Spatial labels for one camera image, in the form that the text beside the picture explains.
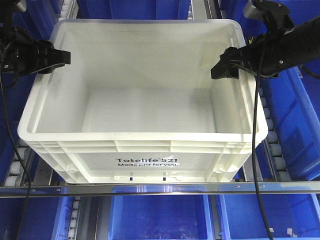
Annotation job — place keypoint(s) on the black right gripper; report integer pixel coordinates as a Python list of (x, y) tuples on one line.
[(265, 57)]

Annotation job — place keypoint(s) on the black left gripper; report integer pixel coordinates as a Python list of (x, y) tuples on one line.
[(19, 53)]

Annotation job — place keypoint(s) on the white plastic tote bin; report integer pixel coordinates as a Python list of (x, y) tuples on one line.
[(137, 104)]

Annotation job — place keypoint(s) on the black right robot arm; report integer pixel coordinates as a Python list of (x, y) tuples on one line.
[(302, 43)]

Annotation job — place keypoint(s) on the blue bin right shelf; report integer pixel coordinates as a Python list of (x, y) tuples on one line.
[(293, 100)]

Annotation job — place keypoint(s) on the blue bin lower left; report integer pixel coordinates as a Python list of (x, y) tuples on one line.
[(45, 218)]

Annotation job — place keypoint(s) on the blue bin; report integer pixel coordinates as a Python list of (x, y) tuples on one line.
[(160, 217), (291, 215), (45, 218)]

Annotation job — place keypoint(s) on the blue bin lower right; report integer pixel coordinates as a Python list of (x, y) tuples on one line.
[(291, 215)]

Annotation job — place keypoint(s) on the blue bin lower middle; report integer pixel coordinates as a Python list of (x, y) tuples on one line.
[(160, 217)]

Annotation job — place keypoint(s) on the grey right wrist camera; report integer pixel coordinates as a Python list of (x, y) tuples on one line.
[(256, 9)]

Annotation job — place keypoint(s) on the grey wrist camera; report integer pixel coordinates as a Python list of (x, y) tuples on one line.
[(13, 5), (256, 9)]

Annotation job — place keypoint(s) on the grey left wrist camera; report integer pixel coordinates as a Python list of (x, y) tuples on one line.
[(13, 5)]

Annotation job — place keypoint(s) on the silver front shelf rail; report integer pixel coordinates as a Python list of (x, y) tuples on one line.
[(160, 188)]

